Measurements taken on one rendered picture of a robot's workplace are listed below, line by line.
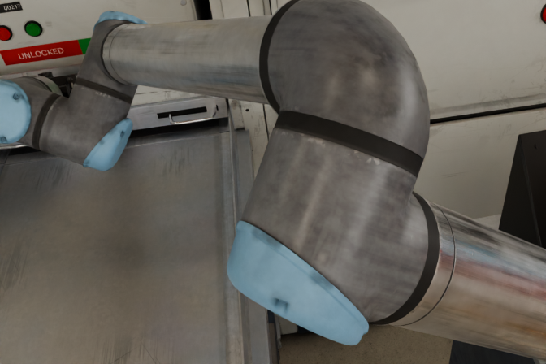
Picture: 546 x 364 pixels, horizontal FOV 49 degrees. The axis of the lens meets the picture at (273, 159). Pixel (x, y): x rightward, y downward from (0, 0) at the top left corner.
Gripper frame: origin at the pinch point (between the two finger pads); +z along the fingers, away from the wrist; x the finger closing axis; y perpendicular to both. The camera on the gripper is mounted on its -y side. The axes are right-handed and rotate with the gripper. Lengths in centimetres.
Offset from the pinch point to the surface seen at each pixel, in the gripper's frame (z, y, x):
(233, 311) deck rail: -32, 31, -38
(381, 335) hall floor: 48, 66, -90
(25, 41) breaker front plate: -0.3, -5.4, 10.9
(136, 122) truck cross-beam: 10.0, 11.0, -9.3
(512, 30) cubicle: -1, 92, 0
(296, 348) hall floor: 47, 39, -90
